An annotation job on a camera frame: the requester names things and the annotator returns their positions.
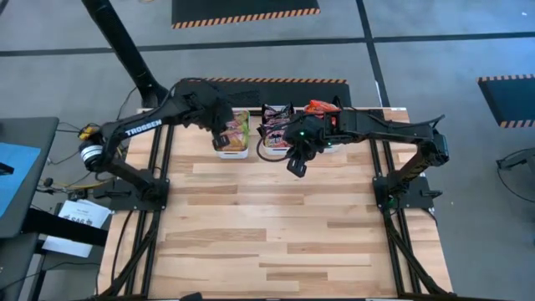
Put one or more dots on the blue sheet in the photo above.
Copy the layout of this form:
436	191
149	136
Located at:
18	188

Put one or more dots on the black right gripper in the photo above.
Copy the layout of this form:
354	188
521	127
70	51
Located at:
309	134

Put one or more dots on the small black knob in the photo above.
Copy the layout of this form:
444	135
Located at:
48	182

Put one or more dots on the black aluminium table frame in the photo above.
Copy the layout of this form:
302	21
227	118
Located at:
395	251

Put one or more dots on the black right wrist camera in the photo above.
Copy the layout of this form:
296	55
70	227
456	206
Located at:
297	167

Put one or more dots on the black hazard-striped floor mat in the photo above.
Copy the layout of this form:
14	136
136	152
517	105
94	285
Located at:
292	90
512	100
246	10

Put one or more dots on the small black device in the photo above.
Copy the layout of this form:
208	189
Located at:
6	169

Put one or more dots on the white printed paper sheet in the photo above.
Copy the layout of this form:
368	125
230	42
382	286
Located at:
85	211

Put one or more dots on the yellow power plug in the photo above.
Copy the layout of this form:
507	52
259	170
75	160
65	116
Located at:
85	133

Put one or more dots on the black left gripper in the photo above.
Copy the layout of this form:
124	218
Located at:
215	115

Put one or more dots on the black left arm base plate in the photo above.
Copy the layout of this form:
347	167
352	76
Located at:
121	202

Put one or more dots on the black desk beam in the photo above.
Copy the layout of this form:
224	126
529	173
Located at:
62	228

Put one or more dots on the dark grey desk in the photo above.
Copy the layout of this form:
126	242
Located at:
42	129

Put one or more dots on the pink shrimp ramen packet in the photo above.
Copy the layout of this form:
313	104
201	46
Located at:
241	115

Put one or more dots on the white plastic bin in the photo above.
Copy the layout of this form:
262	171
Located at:
276	151
232	154
337	148

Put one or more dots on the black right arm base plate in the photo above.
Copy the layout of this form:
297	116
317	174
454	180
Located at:
416	201

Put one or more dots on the black camera stand pole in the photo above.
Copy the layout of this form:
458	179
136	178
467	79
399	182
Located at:
121	46

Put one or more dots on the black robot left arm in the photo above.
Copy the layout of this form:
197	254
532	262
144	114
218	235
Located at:
142	127

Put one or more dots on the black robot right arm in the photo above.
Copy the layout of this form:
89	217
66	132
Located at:
388	127

